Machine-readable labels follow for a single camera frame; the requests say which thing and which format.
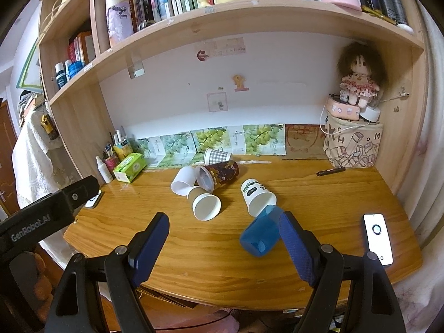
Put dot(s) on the white screen smartphone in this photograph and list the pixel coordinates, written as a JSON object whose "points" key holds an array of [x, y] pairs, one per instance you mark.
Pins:
{"points": [[378, 237]]}

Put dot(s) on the small white and black device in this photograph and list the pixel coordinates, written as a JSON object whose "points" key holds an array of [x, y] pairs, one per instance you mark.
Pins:
{"points": [[93, 199]]}

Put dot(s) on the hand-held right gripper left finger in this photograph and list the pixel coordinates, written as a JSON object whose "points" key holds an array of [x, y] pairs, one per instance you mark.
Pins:
{"points": [[150, 246]]}

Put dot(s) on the white curtain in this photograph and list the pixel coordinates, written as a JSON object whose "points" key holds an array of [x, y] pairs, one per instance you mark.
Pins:
{"points": [[430, 166]]}

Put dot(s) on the dark patterned paper cup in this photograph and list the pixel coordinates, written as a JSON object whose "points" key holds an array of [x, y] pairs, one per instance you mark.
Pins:
{"points": [[220, 175]]}

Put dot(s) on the white spray bottle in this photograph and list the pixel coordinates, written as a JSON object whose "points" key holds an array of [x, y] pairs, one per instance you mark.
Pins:
{"points": [[104, 170]]}

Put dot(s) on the row of red books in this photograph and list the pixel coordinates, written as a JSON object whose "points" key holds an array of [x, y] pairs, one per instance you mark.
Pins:
{"points": [[81, 47]]}

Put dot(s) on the brown kraft paper cup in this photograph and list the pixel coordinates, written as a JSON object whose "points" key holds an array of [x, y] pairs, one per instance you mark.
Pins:
{"points": [[204, 204]]}

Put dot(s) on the blue plastic cup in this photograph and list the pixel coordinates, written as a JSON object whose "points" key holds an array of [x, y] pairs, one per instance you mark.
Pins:
{"points": [[258, 237]]}

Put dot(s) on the grape print paper sheet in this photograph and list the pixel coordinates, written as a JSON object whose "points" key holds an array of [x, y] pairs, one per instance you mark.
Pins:
{"points": [[262, 138], [210, 139], [175, 145]]}

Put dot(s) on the red wall sticker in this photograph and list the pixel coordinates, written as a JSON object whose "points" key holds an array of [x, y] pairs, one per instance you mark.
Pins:
{"points": [[202, 55]]}

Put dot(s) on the plain white paper cup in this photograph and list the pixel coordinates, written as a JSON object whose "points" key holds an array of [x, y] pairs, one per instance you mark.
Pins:
{"points": [[182, 182]]}

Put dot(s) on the wooden bookshelf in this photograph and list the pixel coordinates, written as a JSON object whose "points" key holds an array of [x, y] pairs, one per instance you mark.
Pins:
{"points": [[242, 24]]}

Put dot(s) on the yellow packet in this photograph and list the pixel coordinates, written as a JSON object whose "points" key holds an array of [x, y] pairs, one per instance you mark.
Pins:
{"points": [[122, 150]]}

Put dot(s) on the pink patterned box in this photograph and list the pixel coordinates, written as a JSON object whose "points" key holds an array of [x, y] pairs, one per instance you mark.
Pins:
{"points": [[345, 109]]}

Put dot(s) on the brown teddy bear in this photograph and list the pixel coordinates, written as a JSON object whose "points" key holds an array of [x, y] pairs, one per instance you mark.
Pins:
{"points": [[41, 277]]}

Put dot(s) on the yellow bear wall sticker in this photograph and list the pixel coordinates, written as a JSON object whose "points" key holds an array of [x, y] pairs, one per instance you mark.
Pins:
{"points": [[239, 82]]}

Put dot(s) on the checkered paper cup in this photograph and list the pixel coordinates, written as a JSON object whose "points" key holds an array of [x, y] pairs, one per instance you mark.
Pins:
{"points": [[216, 156]]}

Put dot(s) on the light blue bottle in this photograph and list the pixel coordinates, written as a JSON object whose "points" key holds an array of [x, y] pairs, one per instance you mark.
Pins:
{"points": [[74, 68]]}

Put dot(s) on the letter print storage bag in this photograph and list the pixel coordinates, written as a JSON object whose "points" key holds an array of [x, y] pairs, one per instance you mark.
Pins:
{"points": [[353, 144]]}

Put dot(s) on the dark blue bottle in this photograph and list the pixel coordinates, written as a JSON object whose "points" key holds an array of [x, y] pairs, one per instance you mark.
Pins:
{"points": [[60, 75]]}

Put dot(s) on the red pen holder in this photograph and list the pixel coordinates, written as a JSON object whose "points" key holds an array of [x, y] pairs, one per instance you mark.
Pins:
{"points": [[111, 162]]}

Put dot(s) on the gold pen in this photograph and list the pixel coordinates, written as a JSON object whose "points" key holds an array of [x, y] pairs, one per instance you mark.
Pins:
{"points": [[378, 14]]}

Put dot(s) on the brown haired rag doll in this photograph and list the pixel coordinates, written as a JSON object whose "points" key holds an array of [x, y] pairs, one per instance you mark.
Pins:
{"points": [[360, 76]]}

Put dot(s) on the purple and white tumbler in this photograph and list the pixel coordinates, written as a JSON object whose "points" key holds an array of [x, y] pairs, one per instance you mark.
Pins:
{"points": [[119, 17]]}

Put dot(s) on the white leaf print paper cup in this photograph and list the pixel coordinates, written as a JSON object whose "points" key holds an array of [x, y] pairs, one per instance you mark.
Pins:
{"points": [[255, 194]]}

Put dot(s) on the brown face print cardboard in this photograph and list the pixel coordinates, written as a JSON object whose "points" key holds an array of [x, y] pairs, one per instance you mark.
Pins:
{"points": [[303, 139]]}

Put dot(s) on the green tissue box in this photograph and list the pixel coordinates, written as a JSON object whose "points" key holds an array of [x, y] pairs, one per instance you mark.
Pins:
{"points": [[130, 167]]}

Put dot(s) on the black marker pen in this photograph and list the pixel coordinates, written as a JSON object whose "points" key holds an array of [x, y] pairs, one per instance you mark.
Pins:
{"points": [[331, 171]]}

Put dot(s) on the white lace cloth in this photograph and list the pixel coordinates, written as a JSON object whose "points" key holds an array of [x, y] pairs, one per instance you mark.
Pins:
{"points": [[34, 166]]}

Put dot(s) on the white round device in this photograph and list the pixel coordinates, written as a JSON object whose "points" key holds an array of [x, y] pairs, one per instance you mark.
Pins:
{"points": [[370, 113]]}

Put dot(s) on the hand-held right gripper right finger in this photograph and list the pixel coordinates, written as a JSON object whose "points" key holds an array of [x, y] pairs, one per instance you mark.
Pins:
{"points": [[295, 249]]}

